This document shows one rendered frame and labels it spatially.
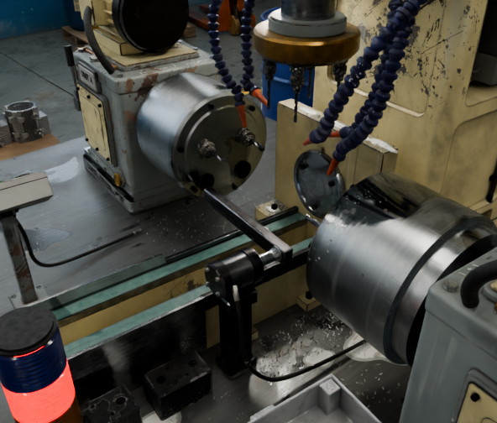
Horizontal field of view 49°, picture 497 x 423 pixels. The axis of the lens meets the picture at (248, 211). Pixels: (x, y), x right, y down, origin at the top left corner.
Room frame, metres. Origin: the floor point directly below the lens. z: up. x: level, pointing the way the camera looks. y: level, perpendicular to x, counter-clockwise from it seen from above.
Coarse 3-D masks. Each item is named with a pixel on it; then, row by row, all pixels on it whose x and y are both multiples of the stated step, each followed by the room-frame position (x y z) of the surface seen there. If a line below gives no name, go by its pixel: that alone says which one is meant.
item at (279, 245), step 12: (204, 192) 0.92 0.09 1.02; (216, 192) 0.91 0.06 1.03; (216, 204) 0.88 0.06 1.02; (228, 204) 0.86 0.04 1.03; (228, 216) 0.85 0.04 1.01; (240, 216) 0.82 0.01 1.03; (240, 228) 0.82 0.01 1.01; (252, 228) 0.79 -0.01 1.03; (264, 228) 0.78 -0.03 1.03; (264, 240) 0.76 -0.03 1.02; (276, 240) 0.75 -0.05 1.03; (276, 252) 0.72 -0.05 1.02; (288, 252) 0.72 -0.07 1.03
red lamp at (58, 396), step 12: (60, 384) 0.34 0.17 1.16; (72, 384) 0.36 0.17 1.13; (12, 396) 0.32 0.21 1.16; (24, 396) 0.32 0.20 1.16; (36, 396) 0.32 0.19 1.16; (48, 396) 0.33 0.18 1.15; (60, 396) 0.34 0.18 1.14; (72, 396) 0.35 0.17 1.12; (12, 408) 0.33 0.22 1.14; (24, 408) 0.32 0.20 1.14; (36, 408) 0.32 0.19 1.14; (48, 408) 0.33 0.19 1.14; (60, 408) 0.33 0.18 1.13; (24, 420) 0.32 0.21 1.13; (36, 420) 0.32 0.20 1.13; (48, 420) 0.32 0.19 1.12
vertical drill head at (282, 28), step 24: (288, 0) 0.90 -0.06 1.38; (312, 0) 0.89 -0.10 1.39; (336, 0) 0.92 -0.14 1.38; (264, 24) 0.96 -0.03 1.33; (288, 24) 0.88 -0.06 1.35; (312, 24) 0.87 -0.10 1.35; (336, 24) 0.88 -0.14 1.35; (264, 48) 0.88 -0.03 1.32; (288, 48) 0.85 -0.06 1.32; (312, 48) 0.84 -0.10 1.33; (336, 48) 0.85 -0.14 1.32; (264, 72) 0.93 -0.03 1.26; (336, 72) 0.92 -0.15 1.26
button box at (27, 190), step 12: (12, 180) 0.86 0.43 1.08; (24, 180) 0.87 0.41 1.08; (36, 180) 0.88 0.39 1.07; (48, 180) 0.89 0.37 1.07; (0, 192) 0.84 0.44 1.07; (12, 192) 0.85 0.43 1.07; (24, 192) 0.85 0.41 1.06; (36, 192) 0.86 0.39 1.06; (48, 192) 0.87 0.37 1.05; (0, 204) 0.82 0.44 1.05; (12, 204) 0.83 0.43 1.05; (24, 204) 0.84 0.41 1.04
